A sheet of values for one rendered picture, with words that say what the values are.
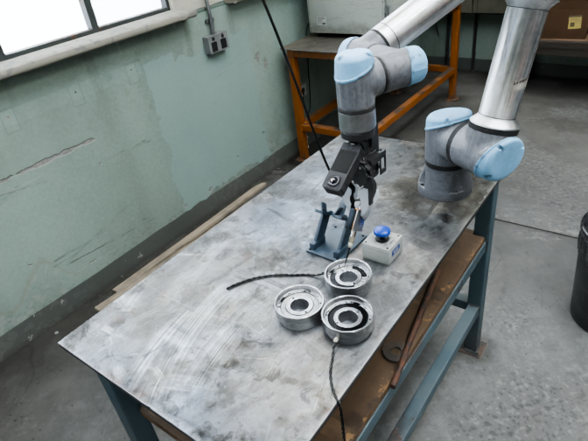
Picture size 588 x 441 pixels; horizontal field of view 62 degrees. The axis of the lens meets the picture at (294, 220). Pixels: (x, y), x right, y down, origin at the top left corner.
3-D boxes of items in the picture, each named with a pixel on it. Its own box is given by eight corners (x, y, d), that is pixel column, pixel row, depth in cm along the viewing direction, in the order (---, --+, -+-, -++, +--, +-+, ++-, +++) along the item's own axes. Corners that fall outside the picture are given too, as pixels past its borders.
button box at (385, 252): (389, 266, 115) (388, 249, 112) (362, 257, 119) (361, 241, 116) (404, 248, 120) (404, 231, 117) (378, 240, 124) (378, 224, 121)
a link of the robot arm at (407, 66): (397, 38, 105) (353, 49, 101) (432, 46, 96) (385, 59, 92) (397, 74, 109) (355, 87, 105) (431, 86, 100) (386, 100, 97)
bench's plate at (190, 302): (273, 500, 75) (271, 493, 74) (60, 348, 108) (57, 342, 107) (513, 164, 152) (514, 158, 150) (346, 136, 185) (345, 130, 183)
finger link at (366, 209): (386, 212, 112) (381, 175, 108) (373, 225, 109) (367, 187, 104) (374, 209, 114) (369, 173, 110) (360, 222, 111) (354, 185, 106)
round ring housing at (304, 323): (267, 324, 104) (264, 310, 102) (292, 293, 111) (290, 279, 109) (311, 339, 99) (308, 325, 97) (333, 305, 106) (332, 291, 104)
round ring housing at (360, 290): (381, 280, 111) (381, 266, 109) (357, 309, 104) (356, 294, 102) (341, 267, 117) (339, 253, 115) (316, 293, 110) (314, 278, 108)
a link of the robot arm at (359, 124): (362, 117, 94) (327, 112, 99) (363, 139, 97) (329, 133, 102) (382, 104, 99) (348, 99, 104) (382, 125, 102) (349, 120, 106)
